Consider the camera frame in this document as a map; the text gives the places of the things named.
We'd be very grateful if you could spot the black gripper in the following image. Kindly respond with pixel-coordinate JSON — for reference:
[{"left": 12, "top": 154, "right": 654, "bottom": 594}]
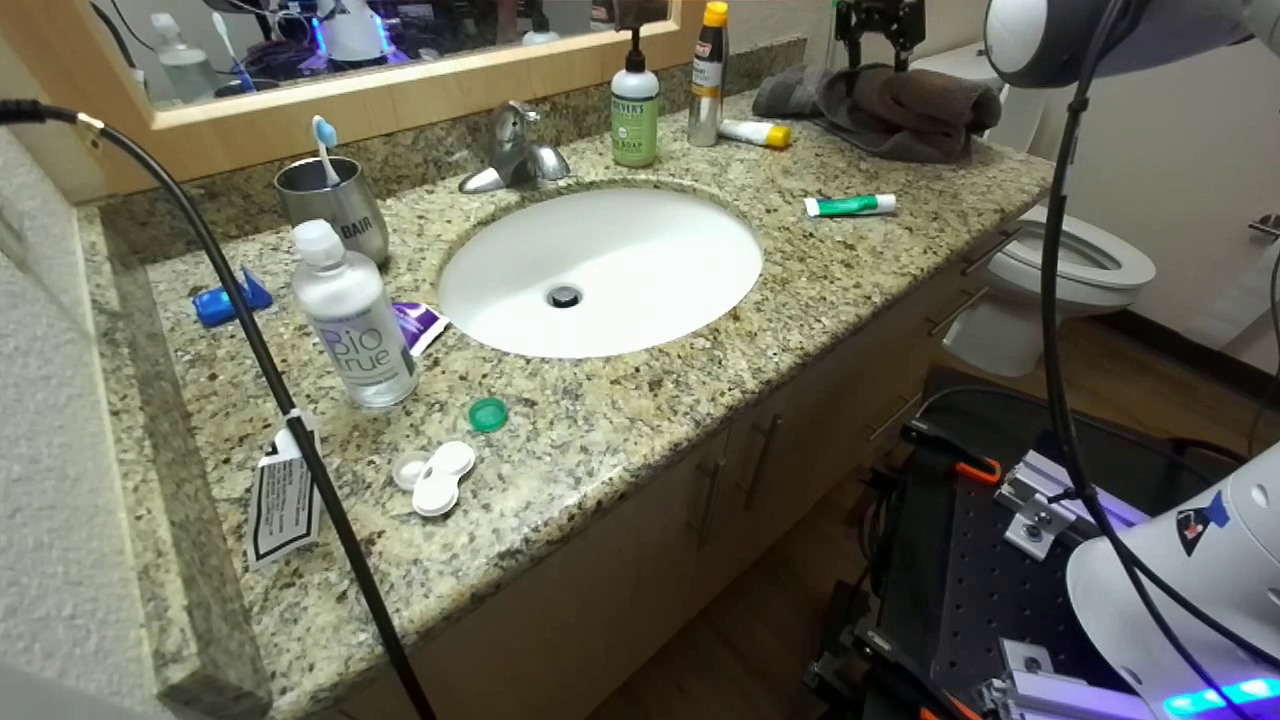
[{"left": 838, "top": 0, "right": 931, "bottom": 71}]

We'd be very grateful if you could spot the white sunscreen tube yellow cap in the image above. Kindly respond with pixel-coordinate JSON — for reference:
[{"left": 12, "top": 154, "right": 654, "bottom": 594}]
[{"left": 718, "top": 117, "right": 801, "bottom": 153}]

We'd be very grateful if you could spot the spray can with orange cap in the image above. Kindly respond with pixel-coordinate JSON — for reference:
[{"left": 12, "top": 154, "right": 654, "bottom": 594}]
[{"left": 684, "top": 0, "right": 737, "bottom": 153}]

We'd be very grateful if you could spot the green white toothpaste tube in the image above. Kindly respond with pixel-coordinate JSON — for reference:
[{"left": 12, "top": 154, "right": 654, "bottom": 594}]
[{"left": 801, "top": 188, "right": 905, "bottom": 225}]

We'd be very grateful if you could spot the brown folded towel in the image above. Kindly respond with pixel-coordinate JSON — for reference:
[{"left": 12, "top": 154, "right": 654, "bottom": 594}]
[{"left": 749, "top": 54, "right": 1009, "bottom": 166}]

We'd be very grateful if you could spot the green soap pump bottle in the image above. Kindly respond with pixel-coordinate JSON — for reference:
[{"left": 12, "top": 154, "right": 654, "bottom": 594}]
[{"left": 607, "top": 17, "right": 665, "bottom": 172}]

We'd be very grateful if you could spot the white toilet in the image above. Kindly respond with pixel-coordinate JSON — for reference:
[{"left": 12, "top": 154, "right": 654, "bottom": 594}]
[{"left": 916, "top": 43, "right": 1159, "bottom": 378}]

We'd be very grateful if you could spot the white oval sink basin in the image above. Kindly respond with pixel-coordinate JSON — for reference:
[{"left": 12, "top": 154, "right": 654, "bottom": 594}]
[{"left": 433, "top": 180, "right": 769, "bottom": 360}]

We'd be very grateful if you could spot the chrome faucet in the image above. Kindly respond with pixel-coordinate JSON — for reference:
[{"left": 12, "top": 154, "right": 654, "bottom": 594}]
[{"left": 457, "top": 95, "right": 576, "bottom": 200}]

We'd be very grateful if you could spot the orange black clamp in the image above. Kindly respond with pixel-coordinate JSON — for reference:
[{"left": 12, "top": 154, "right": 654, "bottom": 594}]
[{"left": 937, "top": 442, "right": 1009, "bottom": 491}]

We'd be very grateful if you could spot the purple packet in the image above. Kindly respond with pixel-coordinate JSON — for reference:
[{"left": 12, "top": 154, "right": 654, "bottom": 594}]
[{"left": 390, "top": 294, "right": 454, "bottom": 365}]

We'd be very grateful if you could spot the small green round cap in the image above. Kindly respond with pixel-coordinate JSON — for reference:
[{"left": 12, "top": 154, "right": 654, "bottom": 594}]
[{"left": 464, "top": 390, "right": 517, "bottom": 434}]

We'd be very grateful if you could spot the blue white toothbrush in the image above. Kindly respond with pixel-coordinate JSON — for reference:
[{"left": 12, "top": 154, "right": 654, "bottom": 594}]
[{"left": 308, "top": 112, "right": 350, "bottom": 193}]

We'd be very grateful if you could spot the metal toothbrush cup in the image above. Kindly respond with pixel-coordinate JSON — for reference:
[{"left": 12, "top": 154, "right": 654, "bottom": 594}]
[{"left": 271, "top": 153, "right": 394, "bottom": 266}]

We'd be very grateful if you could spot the wooden vanity cabinet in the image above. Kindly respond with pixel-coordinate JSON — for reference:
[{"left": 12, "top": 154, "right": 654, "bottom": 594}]
[{"left": 331, "top": 225, "right": 1015, "bottom": 720}]

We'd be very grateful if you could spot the clear contact solution bottle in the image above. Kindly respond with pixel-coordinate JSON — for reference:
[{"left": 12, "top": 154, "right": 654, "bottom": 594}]
[{"left": 289, "top": 214, "right": 419, "bottom": 417}]

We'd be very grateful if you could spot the small blue plastic item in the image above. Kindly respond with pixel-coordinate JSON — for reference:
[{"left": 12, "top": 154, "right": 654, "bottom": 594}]
[{"left": 190, "top": 265, "right": 281, "bottom": 332}]

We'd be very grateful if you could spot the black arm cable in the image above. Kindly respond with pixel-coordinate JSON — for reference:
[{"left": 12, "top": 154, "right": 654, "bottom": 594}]
[{"left": 1035, "top": 0, "right": 1280, "bottom": 720}]

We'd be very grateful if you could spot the wood framed wall mirror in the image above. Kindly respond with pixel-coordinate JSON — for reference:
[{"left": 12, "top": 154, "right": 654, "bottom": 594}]
[{"left": 0, "top": 0, "right": 707, "bottom": 205}]

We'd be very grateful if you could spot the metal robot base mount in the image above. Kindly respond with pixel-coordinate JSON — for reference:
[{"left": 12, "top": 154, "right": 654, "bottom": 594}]
[{"left": 994, "top": 446, "right": 1178, "bottom": 720}]

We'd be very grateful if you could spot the black power cable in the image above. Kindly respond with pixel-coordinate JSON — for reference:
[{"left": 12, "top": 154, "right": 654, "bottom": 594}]
[{"left": 0, "top": 92, "right": 441, "bottom": 720}]

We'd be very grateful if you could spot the white cable tag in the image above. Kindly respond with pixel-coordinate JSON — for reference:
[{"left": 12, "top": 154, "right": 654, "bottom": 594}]
[{"left": 243, "top": 423, "right": 323, "bottom": 570}]

